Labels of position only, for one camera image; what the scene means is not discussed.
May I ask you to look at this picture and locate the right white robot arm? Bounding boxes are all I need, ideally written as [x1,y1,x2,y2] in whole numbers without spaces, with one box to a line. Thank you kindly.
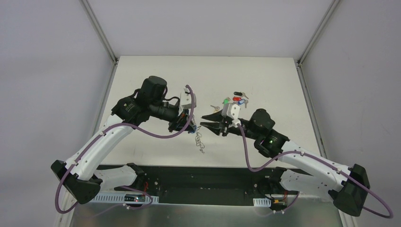
[201,107,370,217]

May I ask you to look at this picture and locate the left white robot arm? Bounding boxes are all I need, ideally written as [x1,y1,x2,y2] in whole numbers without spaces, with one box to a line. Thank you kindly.
[51,76,197,204]

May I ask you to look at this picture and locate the yellow tagged key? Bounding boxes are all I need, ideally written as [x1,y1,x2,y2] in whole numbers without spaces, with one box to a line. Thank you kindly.
[210,105,220,113]

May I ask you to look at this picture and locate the green tagged key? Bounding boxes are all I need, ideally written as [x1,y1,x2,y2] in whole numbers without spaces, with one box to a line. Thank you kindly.
[222,97,231,105]

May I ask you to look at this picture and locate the blue tagged key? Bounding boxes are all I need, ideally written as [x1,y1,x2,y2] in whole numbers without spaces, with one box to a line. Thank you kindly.
[237,99,249,108]

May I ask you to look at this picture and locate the black tagged key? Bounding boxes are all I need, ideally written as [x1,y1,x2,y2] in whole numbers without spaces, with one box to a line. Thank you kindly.
[233,91,249,99]

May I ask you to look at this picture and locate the left green circuit board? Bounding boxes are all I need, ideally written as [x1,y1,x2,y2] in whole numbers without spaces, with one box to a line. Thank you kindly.
[124,194,146,202]

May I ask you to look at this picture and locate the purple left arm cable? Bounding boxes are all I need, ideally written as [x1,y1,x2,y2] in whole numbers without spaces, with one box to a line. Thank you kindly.
[55,84,197,215]

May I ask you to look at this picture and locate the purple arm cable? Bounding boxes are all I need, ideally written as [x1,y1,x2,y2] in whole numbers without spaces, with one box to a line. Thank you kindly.
[55,84,197,215]
[236,122,394,219]

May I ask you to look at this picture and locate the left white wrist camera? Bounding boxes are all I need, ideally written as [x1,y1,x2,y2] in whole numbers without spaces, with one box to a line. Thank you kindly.
[178,87,192,114]

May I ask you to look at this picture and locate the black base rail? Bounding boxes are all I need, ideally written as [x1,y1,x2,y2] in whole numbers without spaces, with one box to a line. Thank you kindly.
[113,165,301,207]

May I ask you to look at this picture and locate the right white slotted bracket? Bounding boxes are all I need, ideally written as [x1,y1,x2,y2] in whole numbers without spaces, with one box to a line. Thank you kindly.
[253,198,271,208]

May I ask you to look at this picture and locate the white slotted bracket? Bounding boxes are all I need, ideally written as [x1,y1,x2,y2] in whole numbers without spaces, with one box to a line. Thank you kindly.
[90,192,159,204]
[253,198,271,208]

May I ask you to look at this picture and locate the left white slotted bracket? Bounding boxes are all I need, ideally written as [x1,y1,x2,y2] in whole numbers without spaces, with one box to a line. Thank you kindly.
[90,192,159,204]

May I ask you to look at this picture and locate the right aluminium frame post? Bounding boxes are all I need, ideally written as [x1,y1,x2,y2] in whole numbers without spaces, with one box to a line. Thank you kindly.
[297,0,341,67]

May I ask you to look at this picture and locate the aluminium frame post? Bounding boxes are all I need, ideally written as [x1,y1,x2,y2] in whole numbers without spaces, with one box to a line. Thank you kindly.
[79,0,118,65]
[297,0,341,67]

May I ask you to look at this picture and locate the left aluminium frame post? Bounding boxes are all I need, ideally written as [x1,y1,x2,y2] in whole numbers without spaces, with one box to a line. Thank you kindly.
[79,0,118,65]

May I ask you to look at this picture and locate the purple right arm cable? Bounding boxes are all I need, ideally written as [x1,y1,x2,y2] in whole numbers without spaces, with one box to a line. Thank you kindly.
[236,122,394,219]

